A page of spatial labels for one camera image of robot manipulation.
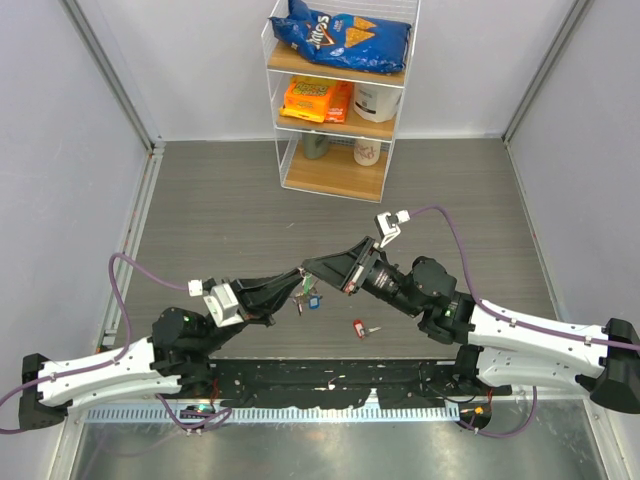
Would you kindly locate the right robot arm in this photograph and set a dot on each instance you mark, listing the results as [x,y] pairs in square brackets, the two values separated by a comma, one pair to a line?
[498,347]

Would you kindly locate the white paper cup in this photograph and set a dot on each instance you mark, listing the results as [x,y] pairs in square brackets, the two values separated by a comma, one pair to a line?
[367,152]

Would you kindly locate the large metal keyring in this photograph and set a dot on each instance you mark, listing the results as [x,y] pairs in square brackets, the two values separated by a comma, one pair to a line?
[301,299]

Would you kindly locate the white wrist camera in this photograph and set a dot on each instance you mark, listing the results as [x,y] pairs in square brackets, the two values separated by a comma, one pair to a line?
[388,225]
[220,301]

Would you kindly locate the blue Doritos chip bag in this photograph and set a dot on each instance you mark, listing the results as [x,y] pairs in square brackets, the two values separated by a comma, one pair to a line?
[343,40]

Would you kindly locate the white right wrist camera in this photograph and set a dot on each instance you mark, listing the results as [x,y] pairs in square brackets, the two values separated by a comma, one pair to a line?
[388,225]

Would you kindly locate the orange snack box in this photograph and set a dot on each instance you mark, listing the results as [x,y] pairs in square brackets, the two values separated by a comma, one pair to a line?
[318,100]

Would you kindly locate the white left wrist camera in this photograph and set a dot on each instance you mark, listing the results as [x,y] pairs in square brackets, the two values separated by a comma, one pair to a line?
[220,301]

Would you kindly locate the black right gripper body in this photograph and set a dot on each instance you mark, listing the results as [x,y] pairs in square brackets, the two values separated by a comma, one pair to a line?
[377,276]

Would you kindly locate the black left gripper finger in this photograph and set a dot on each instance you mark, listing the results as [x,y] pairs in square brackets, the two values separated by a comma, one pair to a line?
[287,278]
[266,298]

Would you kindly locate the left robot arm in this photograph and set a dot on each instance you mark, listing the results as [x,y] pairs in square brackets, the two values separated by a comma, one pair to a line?
[174,360]

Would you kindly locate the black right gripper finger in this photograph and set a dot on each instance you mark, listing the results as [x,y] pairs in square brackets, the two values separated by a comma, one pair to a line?
[342,262]
[340,277]

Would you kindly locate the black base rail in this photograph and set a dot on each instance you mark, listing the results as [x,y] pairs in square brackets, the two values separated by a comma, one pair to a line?
[339,384]

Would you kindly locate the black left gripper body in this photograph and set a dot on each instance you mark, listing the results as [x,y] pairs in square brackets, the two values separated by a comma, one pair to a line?
[270,321]

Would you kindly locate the silver key on red tag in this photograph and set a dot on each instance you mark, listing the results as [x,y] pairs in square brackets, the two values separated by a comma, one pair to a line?
[368,331]

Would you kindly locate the green key tag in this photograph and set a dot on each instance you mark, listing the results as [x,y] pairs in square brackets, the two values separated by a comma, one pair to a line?
[307,284]

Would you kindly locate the white pouch bag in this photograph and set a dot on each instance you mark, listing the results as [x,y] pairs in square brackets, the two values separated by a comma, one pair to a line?
[375,103]

